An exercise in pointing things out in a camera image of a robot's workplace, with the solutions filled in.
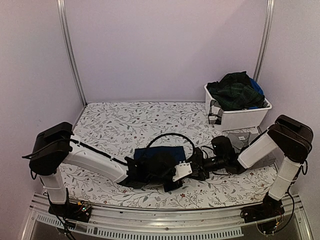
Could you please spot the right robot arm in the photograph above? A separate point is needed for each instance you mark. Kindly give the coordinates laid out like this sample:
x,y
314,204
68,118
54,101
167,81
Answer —
x,y
287,136

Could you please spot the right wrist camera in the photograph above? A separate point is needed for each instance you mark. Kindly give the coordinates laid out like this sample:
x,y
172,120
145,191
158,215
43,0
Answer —
x,y
199,156

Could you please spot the left aluminium corner post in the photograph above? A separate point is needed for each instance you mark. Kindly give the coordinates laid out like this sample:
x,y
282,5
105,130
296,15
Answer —
x,y
69,51

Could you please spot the dark green plaid garment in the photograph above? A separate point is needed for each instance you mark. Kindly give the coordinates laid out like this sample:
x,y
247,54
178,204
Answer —
x,y
235,92

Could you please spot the light blue garment in basket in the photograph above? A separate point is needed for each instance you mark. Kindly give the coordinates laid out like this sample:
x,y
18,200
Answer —
x,y
256,87

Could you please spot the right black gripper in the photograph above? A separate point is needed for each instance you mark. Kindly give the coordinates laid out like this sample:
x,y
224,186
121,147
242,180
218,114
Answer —
x,y
202,173

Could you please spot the black white checkered garment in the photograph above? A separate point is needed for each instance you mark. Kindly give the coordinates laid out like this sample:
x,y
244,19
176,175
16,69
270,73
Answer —
x,y
215,113

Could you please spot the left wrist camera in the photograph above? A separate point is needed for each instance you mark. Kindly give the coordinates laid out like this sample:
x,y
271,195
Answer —
x,y
182,170

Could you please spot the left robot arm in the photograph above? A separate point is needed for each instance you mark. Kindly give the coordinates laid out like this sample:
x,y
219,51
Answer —
x,y
59,145

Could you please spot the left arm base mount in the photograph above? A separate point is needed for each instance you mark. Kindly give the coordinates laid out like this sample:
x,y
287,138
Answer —
x,y
80,211

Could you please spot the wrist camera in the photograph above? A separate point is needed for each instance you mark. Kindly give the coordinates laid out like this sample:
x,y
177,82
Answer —
x,y
199,156
182,170

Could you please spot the white laundry basket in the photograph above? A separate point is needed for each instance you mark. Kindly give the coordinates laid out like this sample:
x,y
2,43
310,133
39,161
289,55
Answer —
x,y
238,119

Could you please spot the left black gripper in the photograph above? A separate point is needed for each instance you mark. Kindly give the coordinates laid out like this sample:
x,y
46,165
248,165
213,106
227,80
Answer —
x,y
175,187

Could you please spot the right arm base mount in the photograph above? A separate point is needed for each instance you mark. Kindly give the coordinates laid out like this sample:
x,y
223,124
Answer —
x,y
269,208

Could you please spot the floral tablecloth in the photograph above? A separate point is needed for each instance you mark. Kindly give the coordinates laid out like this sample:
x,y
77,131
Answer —
x,y
121,128

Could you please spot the grey button shirt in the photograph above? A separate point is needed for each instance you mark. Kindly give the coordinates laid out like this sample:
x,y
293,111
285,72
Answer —
x,y
240,140

